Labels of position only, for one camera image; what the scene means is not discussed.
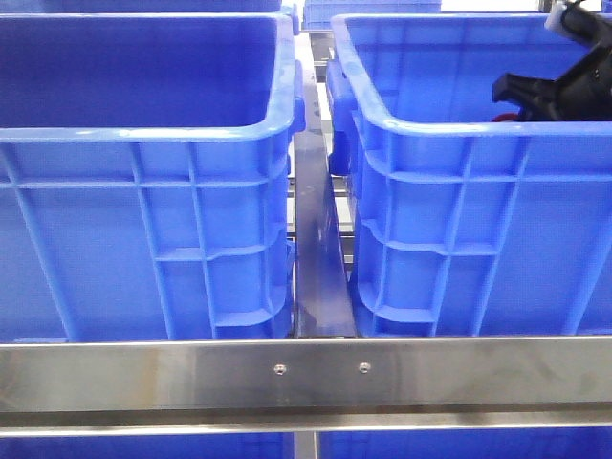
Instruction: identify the red emergency stop button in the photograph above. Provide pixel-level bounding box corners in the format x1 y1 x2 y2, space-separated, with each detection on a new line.
492 113 518 122

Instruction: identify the blue crate back left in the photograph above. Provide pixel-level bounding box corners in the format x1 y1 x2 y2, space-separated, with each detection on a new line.
1 0 299 34

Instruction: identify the blue lower crate left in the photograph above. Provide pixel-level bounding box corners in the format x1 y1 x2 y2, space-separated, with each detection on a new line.
1 433 294 458

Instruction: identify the steel front rail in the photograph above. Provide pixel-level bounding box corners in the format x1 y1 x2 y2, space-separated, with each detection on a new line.
1 336 611 437

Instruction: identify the blue crate back centre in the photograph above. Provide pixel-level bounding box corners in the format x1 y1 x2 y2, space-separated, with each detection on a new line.
302 0 442 31

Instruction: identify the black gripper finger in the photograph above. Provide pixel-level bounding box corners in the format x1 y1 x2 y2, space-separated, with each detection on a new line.
492 73 560 121

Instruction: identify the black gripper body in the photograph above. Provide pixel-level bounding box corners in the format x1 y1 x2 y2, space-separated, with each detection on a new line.
555 1 611 121

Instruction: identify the blue crate front right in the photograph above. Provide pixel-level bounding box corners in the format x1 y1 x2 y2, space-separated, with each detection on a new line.
328 13 611 337

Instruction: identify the blue crate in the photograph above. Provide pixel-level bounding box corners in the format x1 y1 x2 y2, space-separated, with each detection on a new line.
302 0 442 31
1 433 294 458
320 427 611 458
1 13 305 343
1 0 299 34
328 13 611 337

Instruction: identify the blue lower crate right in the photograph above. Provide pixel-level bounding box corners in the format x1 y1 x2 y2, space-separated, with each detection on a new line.
320 427 611 458

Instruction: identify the steel centre divider rail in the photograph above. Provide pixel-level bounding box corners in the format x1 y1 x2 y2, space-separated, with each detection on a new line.
295 80 357 339

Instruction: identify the blue crate front left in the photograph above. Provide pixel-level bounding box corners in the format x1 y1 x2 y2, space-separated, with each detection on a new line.
1 13 305 343

